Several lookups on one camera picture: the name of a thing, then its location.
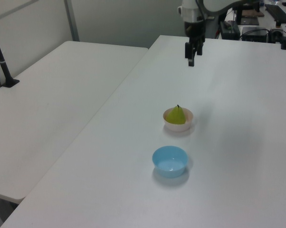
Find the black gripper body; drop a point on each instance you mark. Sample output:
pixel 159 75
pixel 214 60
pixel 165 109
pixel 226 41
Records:
pixel 195 31

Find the white side table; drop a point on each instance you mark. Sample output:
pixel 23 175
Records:
pixel 50 107

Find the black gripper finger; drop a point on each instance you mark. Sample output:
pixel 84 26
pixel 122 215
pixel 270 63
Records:
pixel 200 48
pixel 188 51

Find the black clamped camera pole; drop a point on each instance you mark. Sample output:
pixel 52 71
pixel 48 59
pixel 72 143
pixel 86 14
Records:
pixel 2 64

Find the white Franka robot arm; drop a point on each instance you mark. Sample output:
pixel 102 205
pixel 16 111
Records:
pixel 193 15

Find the blue plastic bowl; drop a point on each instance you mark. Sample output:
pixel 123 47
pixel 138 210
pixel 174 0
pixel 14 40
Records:
pixel 169 164

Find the black device with coloured buttons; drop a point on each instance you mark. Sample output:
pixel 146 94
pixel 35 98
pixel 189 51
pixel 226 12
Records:
pixel 228 31

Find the black mini computer box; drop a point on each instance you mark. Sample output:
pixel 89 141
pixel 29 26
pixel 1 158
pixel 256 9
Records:
pixel 254 33

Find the pink plastic bowl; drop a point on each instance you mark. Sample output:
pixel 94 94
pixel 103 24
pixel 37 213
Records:
pixel 178 127

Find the black bracket stand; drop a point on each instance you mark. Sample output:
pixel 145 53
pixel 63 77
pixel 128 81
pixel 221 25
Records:
pixel 248 20

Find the green pear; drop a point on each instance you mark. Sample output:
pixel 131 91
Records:
pixel 176 116

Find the grey partition post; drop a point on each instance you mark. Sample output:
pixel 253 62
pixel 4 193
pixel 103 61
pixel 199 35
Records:
pixel 71 21

